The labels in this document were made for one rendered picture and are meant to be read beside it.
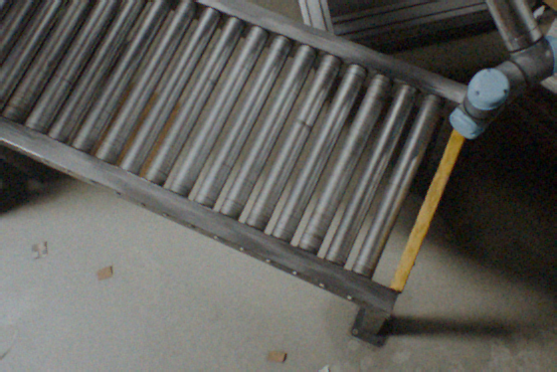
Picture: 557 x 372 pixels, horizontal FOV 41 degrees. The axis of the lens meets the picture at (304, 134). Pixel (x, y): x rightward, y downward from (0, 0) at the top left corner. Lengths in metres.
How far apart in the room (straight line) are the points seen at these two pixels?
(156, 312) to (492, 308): 1.07
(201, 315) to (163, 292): 0.15
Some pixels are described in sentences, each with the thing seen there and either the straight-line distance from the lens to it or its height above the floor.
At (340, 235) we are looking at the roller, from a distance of 1.65.
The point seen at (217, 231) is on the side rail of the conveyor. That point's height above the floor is 0.80.
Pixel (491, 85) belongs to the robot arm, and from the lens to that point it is 1.53.
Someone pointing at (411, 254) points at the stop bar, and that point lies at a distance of 1.63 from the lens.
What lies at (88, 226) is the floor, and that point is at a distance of 2.62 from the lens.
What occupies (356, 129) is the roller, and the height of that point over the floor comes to 0.80.
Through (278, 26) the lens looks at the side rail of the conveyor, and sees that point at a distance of 1.82.
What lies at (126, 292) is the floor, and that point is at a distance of 2.54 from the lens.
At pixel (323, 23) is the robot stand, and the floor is 0.22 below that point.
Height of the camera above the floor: 2.42
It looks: 71 degrees down
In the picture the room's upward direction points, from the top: 11 degrees counter-clockwise
